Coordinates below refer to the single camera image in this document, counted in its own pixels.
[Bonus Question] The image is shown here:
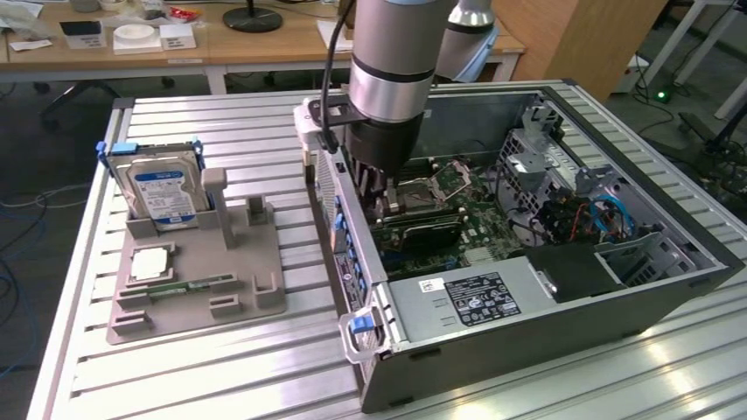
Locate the open black PC case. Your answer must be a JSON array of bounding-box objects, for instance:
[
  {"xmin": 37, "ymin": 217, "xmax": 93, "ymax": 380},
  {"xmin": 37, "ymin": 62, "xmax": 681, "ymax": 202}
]
[{"xmin": 300, "ymin": 82, "xmax": 747, "ymax": 415}]

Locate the wooden desk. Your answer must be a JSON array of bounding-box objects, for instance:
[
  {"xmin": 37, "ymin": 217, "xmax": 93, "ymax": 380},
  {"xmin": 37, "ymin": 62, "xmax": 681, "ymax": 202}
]
[{"xmin": 0, "ymin": 0, "xmax": 527, "ymax": 84}]

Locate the silver CPU chip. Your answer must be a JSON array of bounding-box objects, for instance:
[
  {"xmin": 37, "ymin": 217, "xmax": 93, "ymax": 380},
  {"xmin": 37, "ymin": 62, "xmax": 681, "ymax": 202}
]
[{"xmin": 130, "ymin": 248, "xmax": 174, "ymax": 282}]

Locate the blue floor cable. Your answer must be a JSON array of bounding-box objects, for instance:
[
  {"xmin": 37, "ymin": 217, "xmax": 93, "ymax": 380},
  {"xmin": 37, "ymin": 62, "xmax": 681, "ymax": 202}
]
[{"xmin": 0, "ymin": 208, "xmax": 52, "ymax": 377}]

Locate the blue data wire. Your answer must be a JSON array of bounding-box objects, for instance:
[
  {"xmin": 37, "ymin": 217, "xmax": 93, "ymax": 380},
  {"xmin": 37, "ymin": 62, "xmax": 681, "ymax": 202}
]
[{"xmin": 587, "ymin": 196, "xmax": 639, "ymax": 241}]

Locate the white box with red button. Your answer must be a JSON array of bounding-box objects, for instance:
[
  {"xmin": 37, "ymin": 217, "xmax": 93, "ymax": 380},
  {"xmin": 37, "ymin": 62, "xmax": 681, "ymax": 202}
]
[{"xmin": 611, "ymin": 54, "xmax": 651, "ymax": 95}]

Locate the grey printed parts rack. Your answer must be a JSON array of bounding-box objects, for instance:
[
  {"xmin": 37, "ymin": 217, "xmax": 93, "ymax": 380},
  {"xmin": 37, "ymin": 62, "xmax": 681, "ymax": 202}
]
[{"xmin": 106, "ymin": 167, "xmax": 290, "ymax": 347}]

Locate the grey power supply with label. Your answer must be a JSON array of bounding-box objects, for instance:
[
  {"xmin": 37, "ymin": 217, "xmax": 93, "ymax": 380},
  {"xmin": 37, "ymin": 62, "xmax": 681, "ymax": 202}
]
[{"xmin": 386, "ymin": 256, "xmax": 563, "ymax": 346}]

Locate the white box with black top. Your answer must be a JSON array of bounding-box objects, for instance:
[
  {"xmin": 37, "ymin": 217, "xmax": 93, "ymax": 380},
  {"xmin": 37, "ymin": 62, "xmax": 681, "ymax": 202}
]
[{"xmin": 58, "ymin": 20, "xmax": 108, "ymax": 50}]

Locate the graphics card with black fan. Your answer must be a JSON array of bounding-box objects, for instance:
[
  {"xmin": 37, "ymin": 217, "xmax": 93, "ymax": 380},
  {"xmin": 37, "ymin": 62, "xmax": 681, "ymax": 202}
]
[{"xmin": 376, "ymin": 213, "xmax": 465, "ymax": 259}]

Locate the grey disk bay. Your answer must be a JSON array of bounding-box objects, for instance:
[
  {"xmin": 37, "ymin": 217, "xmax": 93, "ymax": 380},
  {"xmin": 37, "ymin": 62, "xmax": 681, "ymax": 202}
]
[{"xmin": 593, "ymin": 230, "xmax": 701, "ymax": 288}]

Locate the white paper stack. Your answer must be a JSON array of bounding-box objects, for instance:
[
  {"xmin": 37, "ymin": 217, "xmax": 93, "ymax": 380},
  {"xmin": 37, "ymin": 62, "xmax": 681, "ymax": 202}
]
[{"xmin": 316, "ymin": 19, "xmax": 354, "ymax": 53}]

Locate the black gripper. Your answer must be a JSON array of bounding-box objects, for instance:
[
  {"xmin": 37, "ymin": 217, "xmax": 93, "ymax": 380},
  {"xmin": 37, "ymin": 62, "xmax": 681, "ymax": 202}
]
[{"xmin": 341, "ymin": 115, "xmax": 425, "ymax": 176}]

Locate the metal socket cover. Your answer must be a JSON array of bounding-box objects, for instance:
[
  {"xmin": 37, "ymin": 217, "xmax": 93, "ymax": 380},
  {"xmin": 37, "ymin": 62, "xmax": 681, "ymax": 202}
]
[{"xmin": 433, "ymin": 159, "xmax": 475, "ymax": 194}]

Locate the wooden cabinet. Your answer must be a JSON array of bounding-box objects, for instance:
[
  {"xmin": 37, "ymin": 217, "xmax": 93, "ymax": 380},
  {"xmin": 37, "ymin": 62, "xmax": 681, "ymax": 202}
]
[{"xmin": 511, "ymin": 0, "xmax": 671, "ymax": 102}]

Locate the white floor cable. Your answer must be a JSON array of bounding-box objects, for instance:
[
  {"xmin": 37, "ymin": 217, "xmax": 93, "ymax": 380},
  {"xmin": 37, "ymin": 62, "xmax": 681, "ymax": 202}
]
[{"xmin": 0, "ymin": 181, "xmax": 89, "ymax": 210}]

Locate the clear plastic bag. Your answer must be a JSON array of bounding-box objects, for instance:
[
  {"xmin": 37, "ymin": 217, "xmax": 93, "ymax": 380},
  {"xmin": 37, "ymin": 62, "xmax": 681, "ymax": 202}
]
[{"xmin": 0, "ymin": 6, "xmax": 60, "ymax": 41}]

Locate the CPU socket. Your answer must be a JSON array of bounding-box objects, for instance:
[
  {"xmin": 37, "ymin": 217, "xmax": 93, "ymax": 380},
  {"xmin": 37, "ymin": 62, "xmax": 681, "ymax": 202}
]
[{"xmin": 399, "ymin": 178, "xmax": 445, "ymax": 209}]

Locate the white table frame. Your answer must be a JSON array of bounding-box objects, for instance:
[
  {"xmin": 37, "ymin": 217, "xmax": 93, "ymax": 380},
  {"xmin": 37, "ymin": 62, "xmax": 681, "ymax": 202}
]
[{"xmin": 639, "ymin": 0, "xmax": 747, "ymax": 120}]

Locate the perforated metal disk bay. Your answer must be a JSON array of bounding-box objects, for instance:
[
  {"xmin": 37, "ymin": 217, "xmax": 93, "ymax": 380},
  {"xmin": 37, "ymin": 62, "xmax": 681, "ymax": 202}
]
[{"xmin": 496, "ymin": 127, "xmax": 591, "ymax": 207}]

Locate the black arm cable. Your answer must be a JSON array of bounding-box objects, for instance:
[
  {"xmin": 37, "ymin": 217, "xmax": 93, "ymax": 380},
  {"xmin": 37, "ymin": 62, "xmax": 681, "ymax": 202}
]
[{"xmin": 316, "ymin": 0, "xmax": 354, "ymax": 153}]

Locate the green RAM stick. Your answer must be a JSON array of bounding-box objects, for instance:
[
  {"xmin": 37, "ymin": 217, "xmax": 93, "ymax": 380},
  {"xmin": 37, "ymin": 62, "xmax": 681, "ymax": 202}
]
[{"xmin": 148, "ymin": 276, "xmax": 234, "ymax": 298}]

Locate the black office chair base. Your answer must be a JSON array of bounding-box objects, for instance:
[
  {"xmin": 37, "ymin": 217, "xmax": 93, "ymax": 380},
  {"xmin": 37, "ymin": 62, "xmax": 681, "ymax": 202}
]
[{"xmin": 32, "ymin": 78, "xmax": 176, "ymax": 130}]

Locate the white round dish block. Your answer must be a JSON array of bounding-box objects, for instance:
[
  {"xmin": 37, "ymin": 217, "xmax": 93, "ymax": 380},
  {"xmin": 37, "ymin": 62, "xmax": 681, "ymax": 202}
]
[{"xmin": 110, "ymin": 24, "xmax": 164, "ymax": 56}]

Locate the black floor equipment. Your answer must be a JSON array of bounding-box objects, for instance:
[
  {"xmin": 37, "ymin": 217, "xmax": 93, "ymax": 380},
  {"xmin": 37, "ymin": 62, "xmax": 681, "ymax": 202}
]
[{"xmin": 677, "ymin": 111, "xmax": 747, "ymax": 199}]

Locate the green motherboard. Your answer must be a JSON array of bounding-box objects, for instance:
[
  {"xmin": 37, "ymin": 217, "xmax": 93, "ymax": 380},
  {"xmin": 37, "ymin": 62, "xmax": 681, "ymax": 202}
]
[{"xmin": 372, "ymin": 150, "xmax": 529, "ymax": 281}]

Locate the black round lamp base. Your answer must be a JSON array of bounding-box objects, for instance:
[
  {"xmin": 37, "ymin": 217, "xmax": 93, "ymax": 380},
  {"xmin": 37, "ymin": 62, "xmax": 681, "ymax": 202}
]
[{"xmin": 221, "ymin": 0, "xmax": 285, "ymax": 33}]

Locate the black drive connector block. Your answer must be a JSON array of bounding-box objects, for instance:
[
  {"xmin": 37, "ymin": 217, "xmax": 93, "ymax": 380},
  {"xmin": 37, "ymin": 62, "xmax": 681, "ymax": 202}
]
[{"xmin": 536, "ymin": 197, "xmax": 592, "ymax": 244}]

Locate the small white labelled box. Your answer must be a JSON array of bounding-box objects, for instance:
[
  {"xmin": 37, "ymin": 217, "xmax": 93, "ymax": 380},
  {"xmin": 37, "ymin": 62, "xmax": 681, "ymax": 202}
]
[{"xmin": 158, "ymin": 24, "xmax": 198, "ymax": 52}]

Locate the black RAM stick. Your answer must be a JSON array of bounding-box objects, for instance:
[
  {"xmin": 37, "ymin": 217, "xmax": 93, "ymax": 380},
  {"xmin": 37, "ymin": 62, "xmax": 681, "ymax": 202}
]
[{"xmin": 377, "ymin": 210, "xmax": 471, "ymax": 229}]

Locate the white paper card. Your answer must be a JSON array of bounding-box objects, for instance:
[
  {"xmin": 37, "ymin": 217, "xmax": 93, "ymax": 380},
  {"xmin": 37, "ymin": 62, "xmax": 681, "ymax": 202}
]
[{"xmin": 6, "ymin": 38, "xmax": 53, "ymax": 52}]

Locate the hard disk in blue caddy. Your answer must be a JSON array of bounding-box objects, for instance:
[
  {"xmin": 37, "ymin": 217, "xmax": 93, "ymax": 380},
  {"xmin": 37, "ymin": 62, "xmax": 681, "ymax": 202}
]
[{"xmin": 94, "ymin": 140, "xmax": 212, "ymax": 232}]

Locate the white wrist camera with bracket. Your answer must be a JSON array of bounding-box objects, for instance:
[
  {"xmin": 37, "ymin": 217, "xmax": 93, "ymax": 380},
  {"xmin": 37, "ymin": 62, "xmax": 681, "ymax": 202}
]
[{"xmin": 293, "ymin": 96, "xmax": 374, "ymax": 153}]

